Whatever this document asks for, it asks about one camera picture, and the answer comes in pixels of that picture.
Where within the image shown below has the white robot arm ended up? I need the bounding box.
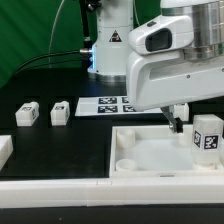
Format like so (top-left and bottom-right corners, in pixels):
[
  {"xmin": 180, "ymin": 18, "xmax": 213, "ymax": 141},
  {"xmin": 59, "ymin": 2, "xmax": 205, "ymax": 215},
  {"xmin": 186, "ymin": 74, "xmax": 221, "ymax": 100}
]
[{"xmin": 83, "ymin": 0, "xmax": 224, "ymax": 132}]

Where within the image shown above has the black cable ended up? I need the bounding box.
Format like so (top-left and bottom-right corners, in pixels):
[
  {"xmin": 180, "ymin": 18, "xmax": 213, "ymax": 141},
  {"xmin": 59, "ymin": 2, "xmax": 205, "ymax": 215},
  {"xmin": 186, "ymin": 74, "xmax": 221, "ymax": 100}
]
[{"xmin": 13, "ymin": 48, "xmax": 94, "ymax": 76}]

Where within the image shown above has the green backdrop curtain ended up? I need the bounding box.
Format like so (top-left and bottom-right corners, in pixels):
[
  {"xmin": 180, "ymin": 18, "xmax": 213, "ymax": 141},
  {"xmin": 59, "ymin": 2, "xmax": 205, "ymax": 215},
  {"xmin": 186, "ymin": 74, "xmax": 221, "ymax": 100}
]
[{"xmin": 0, "ymin": 0, "xmax": 171, "ymax": 89}]

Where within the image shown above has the white square tabletop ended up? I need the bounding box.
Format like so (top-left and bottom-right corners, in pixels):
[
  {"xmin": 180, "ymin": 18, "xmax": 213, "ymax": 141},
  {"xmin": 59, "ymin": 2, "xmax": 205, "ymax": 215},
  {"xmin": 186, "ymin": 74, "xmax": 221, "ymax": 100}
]
[{"xmin": 109, "ymin": 125, "xmax": 224, "ymax": 178}]

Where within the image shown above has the white thin cable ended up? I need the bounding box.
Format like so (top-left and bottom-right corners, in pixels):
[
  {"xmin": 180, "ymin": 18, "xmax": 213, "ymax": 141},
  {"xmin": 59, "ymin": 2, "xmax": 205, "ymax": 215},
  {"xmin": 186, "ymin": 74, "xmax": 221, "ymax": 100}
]
[{"xmin": 48, "ymin": 0, "xmax": 68, "ymax": 69}]

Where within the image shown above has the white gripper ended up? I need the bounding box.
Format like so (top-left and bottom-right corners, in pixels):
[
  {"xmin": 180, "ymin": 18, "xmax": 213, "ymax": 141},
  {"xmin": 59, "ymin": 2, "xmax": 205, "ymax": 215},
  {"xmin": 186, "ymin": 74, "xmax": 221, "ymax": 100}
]
[{"xmin": 126, "ymin": 51, "xmax": 224, "ymax": 133}]

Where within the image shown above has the white marker sheet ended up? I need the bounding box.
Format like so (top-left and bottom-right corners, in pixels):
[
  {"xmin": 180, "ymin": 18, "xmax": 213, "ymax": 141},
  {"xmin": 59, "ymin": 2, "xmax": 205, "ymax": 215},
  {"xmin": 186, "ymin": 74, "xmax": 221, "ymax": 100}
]
[{"xmin": 74, "ymin": 95, "xmax": 164, "ymax": 117}]

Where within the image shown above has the white left obstacle bar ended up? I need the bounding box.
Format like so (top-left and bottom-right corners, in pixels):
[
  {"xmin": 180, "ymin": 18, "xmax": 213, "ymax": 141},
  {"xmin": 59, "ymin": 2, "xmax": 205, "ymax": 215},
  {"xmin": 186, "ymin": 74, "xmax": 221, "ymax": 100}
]
[{"xmin": 0, "ymin": 135, "xmax": 13, "ymax": 171}]

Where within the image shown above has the white front obstacle bar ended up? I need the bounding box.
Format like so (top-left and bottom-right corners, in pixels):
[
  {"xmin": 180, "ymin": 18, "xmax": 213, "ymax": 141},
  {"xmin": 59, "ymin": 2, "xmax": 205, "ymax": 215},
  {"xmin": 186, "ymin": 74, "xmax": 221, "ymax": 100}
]
[{"xmin": 0, "ymin": 175, "xmax": 224, "ymax": 208}]

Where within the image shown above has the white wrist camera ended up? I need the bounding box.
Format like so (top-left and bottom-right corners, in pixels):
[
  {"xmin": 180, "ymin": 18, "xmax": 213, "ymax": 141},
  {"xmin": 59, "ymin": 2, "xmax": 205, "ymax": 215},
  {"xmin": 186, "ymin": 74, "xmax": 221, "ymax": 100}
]
[{"xmin": 129, "ymin": 15, "xmax": 194, "ymax": 55}]

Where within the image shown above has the white obstacle bar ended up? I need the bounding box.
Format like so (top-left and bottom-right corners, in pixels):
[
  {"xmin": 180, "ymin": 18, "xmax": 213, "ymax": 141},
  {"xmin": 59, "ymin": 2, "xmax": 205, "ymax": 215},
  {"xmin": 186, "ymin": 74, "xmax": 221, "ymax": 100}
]
[
  {"xmin": 0, "ymin": 135, "xmax": 13, "ymax": 171},
  {"xmin": 0, "ymin": 175, "xmax": 224, "ymax": 208}
]

